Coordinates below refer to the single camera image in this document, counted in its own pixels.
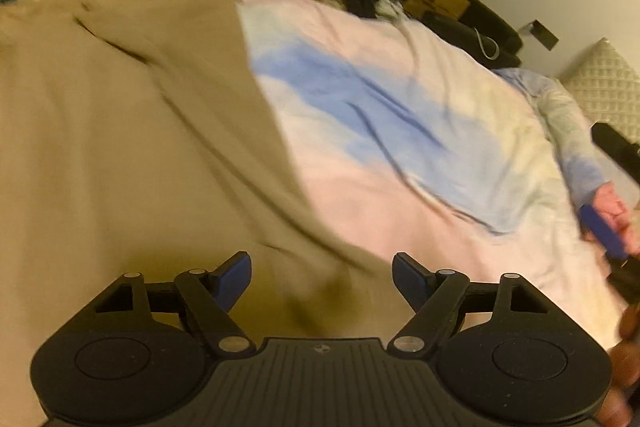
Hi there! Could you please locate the pastel tie-dye duvet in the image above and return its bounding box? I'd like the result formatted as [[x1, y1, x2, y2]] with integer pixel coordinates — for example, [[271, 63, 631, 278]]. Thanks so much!
[[235, 0, 631, 343]]

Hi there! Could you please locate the pastel tie-dye pillow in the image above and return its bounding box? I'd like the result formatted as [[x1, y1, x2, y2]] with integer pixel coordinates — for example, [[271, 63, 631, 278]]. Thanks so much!
[[492, 67, 613, 210]]

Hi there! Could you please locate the tan printed t-shirt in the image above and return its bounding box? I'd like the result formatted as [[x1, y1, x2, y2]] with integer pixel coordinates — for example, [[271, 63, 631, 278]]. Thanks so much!
[[0, 0, 401, 427]]

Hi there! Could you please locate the black armchair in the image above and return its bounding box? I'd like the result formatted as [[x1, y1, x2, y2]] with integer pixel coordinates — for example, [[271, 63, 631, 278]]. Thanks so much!
[[375, 0, 523, 70]]

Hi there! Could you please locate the person's right hand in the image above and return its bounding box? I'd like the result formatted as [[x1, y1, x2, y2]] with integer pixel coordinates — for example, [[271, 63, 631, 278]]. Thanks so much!
[[597, 304, 640, 427]]

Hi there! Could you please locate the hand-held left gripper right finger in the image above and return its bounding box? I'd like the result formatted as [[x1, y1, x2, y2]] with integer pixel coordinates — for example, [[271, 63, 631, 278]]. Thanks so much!
[[387, 251, 548, 357]]

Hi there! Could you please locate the cream quilted headboard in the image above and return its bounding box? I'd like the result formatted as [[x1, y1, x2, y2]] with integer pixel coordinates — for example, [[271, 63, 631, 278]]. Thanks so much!
[[560, 38, 640, 132]]

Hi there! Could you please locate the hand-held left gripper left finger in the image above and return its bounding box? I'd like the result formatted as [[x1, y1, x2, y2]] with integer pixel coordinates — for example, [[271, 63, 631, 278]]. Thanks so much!
[[92, 251, 257, 357]]

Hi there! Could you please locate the pink cloth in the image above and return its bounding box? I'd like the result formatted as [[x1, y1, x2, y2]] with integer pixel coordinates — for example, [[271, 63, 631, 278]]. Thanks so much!
[[595, 183, 632, 233]]

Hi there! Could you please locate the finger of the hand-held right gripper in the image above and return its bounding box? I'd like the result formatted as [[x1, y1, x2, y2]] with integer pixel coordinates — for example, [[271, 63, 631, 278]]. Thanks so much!
[[579, 204, 640, 305], [591, 122, 640, 185]]

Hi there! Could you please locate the white cable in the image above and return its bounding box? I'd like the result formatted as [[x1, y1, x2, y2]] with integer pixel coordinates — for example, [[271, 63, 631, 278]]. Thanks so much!
[[475, 29, 501, 58]]

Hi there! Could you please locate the dark wall socket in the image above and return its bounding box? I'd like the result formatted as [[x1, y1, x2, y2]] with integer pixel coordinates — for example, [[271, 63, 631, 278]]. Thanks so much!
[[520, 19, 560, 52]]

